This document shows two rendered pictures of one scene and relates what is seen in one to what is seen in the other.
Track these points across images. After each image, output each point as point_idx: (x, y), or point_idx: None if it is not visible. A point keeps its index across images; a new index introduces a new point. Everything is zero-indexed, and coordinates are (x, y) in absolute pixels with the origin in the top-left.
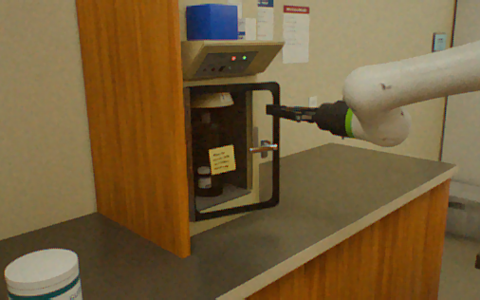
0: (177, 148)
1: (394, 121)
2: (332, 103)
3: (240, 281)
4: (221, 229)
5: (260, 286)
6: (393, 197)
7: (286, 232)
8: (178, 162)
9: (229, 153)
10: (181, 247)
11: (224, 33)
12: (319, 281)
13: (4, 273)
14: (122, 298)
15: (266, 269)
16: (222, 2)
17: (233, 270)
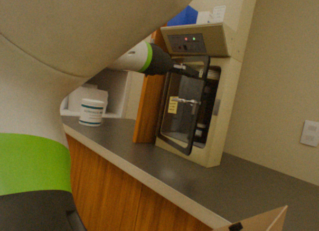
0: (143, 82)
1: None
2: None
3: (101, 144)
4: (168, 153)
5: (104, 156)
6: None
7: (164, 166)
8: (142, 90)
9: (175, 101)
10: (133, 135)
11: (174, 22)
12: (151, 220)
13: (129, 125)
14: (102, 130)
15: (111, 151)
16: (210, 8)
17: (114, 146)
